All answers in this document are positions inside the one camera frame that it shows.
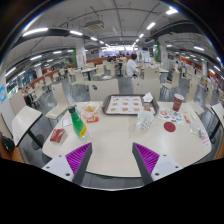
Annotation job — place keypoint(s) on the group of ceiling lights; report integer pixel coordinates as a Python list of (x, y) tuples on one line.
[(35, 31)]

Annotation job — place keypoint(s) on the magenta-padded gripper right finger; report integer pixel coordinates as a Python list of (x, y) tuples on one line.
[(165, 165)]

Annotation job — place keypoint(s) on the white cafeteria table black leg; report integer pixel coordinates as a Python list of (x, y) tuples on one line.
[(25, 120), (218, 111)]

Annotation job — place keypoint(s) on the colourful printed flyer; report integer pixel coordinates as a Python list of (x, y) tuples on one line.
[(171, 115)]

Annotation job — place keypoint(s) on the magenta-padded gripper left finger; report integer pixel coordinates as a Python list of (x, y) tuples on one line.
[(58, 166)]

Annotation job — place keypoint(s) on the red and white leaflet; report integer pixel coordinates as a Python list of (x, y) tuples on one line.
[(205, 140)]

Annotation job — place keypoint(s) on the brown food tray paper liner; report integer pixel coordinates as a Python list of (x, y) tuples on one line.
[(125, 105)]

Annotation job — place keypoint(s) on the white mug with black dots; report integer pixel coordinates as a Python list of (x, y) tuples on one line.
[(145, 120)]

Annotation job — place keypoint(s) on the green drink bottle black cap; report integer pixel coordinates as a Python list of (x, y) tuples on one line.
[(79, 125)]

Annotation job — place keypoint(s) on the red booklet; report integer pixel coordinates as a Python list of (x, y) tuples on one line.
[(57, 135)]

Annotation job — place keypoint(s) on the person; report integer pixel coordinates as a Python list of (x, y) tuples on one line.
[(131, 66), (26, 98)]

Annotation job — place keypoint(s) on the red paper cup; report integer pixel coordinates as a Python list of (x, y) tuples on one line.
[(178, 102)]

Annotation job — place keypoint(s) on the clear plastic packet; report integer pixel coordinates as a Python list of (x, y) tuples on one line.
[(195, 129)]

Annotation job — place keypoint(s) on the group of beige chairs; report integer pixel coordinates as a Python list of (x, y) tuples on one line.
[(103, 89)]

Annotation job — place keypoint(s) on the crumpled white napkin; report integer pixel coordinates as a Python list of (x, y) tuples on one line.
[(148, 97)]

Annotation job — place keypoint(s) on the ceiling air conditioner unit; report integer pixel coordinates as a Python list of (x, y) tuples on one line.
[(94, 25)]

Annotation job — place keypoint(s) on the flat round red coaster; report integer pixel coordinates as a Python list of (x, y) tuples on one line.
[(169, 127)]

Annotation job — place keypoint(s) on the clear plastic bag with food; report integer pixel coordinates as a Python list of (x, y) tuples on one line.
[(90, 109)]

